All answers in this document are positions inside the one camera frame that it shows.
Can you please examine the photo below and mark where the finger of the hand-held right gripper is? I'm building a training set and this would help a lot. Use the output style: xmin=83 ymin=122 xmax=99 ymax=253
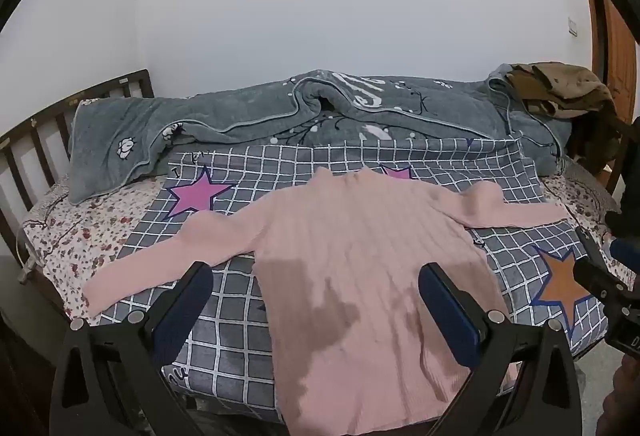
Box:
xmin=572 ymin=226 xmax=635 ymax=313
xmin=609 ymin=237 xmax=640 ymax=277

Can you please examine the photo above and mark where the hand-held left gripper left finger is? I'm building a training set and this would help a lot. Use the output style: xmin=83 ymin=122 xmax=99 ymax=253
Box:
xmin=49 ymin=261 xmax=216 ymax=436

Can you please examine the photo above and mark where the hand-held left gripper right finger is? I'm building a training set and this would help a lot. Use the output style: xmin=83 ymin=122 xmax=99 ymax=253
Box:
xmin=417 ymin=262 xmax=583 ymax=436

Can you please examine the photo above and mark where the pink ribbed sweater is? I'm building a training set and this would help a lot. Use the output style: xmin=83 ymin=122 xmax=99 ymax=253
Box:
xmin=82 ymin=166 xmax=571 ymax=436

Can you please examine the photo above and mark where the brown clothes pile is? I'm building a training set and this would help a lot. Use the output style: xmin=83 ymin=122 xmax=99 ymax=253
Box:
xmin=505 ymin=62 xmax=618 ymax=122

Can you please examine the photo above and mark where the person's right hand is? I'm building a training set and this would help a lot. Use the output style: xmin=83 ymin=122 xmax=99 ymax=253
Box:
xmin=600 ymin=361 xmax=640 ymax=436

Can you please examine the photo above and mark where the grey checked star blanket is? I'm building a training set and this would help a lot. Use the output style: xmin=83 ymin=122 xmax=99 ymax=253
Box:
xmin=102 ymin=136 xmax=608 ymax=422

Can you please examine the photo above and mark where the dark wooden chair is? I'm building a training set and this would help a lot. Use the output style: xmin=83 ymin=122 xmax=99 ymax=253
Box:
xmin=570 ymin=111 xmax=626 ymax=197

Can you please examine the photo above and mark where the floral bed sheet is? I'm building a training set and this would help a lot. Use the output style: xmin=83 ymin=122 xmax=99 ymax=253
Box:
xmin=22 ymin=163 xmax=621 ymax=322

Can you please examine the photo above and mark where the wooden door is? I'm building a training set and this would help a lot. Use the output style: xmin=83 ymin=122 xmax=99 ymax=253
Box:
xmin=582 ymin=0 xmax=640 ymax=122

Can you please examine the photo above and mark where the grey plush quilt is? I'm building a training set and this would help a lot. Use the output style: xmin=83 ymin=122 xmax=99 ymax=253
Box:
xmin=67 ymin=70 xmax=573 ymax=206

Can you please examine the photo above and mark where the dark wooden headboard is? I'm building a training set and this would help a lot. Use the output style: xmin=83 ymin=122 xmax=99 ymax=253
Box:
xmin=0 ymin=68 xmax=156 ymax=237

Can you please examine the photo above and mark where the white cable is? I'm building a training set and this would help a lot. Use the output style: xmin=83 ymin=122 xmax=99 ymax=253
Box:
xmin=14 ymin=231 xmax=37 ymax=287

